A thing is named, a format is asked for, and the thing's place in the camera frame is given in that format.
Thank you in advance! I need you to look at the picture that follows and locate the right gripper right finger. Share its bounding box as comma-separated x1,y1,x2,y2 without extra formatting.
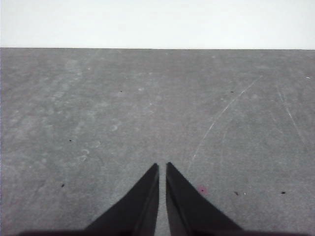
165,161,244,233

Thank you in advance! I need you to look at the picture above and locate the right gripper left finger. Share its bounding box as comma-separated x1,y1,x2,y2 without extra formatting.
83,162,160,233

